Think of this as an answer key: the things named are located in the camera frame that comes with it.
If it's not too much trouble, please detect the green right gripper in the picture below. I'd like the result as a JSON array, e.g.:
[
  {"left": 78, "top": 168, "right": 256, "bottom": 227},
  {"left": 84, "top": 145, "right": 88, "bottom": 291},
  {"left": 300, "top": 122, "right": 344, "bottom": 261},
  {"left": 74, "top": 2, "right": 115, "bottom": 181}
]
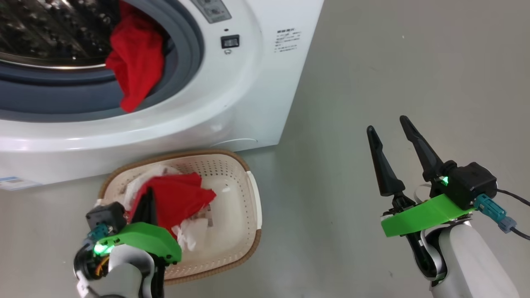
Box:
[{"left": 366, "top": 115, "right": 475, "bottom": 238}]

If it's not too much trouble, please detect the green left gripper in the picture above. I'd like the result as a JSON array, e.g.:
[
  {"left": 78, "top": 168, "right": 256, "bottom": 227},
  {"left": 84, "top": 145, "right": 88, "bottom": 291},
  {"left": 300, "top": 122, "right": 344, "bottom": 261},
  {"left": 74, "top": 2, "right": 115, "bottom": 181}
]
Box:
[{"left": 94, "top": 186, "right": 183, "bottom": 266}]

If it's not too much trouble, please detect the red garment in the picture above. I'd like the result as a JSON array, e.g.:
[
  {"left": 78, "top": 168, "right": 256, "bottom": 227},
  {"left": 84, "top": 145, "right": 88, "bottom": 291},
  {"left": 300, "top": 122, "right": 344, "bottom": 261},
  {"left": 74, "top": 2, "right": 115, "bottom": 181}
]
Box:
[
  {"left": 128, "top": 173, "right": 217, "bottom": 240},
  {"left": 105, "top": 0, "right": 166, "bottom": 113}
]

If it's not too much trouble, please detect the white garment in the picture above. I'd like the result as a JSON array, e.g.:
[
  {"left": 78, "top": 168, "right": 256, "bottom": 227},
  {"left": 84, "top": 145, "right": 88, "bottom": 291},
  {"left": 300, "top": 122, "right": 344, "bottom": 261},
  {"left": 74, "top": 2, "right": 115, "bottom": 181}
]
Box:
[{"left": 120, "top": 165, "right": 212, "bottom": 253}]

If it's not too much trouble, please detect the cream perforated laundry basket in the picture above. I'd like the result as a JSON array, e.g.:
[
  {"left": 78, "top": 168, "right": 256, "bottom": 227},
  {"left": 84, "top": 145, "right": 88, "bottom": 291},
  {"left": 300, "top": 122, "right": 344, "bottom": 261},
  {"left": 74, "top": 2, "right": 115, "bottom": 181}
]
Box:
[{"left": 97, "top": 149, "right": 264, "bottom": 286}]

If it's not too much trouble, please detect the white front-load washing machine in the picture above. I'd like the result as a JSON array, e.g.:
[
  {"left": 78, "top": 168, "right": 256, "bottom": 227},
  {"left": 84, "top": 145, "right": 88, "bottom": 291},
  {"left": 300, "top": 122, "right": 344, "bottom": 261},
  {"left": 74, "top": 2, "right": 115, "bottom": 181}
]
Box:
[{"left": 0, "top": 0, "right": 326, "bottom": 187}]

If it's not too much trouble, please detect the grey rubber door gasket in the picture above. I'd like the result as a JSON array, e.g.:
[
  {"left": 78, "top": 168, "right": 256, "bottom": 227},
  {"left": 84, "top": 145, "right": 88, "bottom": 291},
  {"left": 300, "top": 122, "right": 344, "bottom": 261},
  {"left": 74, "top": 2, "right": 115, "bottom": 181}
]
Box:
[{"left": 0, "top": 0, "right": 206, "bottom": 123}]

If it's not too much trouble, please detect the round white filter cover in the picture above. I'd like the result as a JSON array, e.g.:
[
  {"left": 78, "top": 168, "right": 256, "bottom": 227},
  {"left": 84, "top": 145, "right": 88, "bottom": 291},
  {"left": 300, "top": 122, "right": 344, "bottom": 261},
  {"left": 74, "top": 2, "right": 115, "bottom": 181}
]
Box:
[{"left": 211, "top": 138, "right": 260, "bottom": 150}]

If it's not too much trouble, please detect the blue energy label sticker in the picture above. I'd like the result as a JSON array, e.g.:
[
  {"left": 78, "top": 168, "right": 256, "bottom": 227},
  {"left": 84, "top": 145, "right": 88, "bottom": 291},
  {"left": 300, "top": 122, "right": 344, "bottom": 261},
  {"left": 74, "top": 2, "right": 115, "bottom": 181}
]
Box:
[{"left": 0, "top": 176, "right": 32, "bottom": 191}]

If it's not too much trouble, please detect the small printed text label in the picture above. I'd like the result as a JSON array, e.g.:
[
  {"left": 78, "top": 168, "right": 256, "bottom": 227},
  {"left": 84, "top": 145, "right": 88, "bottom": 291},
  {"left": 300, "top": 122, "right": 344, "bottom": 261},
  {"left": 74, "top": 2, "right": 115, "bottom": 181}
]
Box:
[{"left": 273, "top": 28, "right": 303, "bottom": 53}]

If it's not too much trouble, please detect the steel perforated washer drum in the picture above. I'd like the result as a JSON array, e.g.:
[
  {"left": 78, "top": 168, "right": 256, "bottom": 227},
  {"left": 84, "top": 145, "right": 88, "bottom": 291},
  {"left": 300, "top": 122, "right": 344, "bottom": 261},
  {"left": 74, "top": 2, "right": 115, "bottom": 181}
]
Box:
[{"left": 0, "top": 0, "right": 125, "bottom": 69}]

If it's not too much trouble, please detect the grey warning sticker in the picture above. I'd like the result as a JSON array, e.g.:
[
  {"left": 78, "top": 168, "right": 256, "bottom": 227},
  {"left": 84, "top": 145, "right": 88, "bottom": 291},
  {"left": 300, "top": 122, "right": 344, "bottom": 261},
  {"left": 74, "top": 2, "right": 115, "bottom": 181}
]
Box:
[{"left": 190, "top": 0, "right": 232, "bottom": 24}]

